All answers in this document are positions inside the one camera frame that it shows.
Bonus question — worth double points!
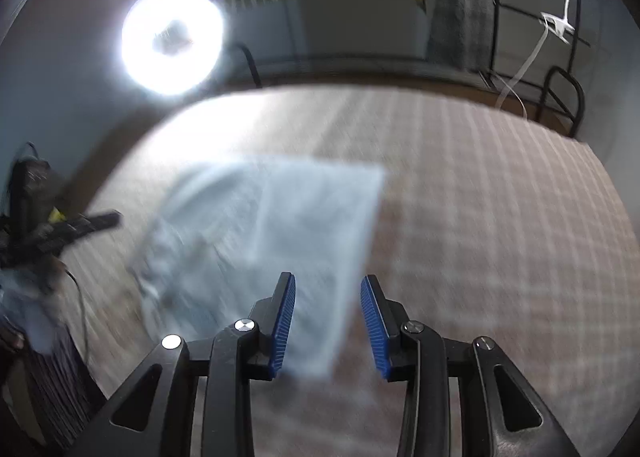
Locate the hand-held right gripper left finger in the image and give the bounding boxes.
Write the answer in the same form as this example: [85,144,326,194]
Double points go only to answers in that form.
[65,272,297,457]

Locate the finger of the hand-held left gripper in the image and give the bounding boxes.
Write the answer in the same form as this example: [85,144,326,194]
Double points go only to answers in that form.
[29,210,124,259]

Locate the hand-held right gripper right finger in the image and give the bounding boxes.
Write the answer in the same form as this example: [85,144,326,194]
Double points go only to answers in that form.
[360,274,583,457]

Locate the small white shirt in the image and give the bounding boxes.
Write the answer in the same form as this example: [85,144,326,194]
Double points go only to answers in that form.
[127,154,389,381]

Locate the person's left hand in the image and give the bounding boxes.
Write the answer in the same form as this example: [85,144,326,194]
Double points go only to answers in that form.
[0,259,62,354]

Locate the plaid tablecloth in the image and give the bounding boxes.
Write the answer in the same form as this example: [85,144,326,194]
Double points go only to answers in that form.
[62,86,635,457]

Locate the zebra striped pants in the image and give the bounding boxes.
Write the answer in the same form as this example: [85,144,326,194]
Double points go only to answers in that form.
[0,314,108,453]

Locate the white clip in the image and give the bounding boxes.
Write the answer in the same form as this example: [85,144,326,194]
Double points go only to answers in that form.
[539,11,577,46]

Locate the black cable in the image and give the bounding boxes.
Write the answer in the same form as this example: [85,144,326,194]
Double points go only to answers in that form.
[62,264,91,363]

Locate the ring light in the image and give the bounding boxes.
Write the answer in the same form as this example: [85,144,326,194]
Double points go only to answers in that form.
[121,0,225,98]

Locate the black chair frame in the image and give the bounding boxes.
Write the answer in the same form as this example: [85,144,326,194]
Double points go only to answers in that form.
[536,65,587,139]

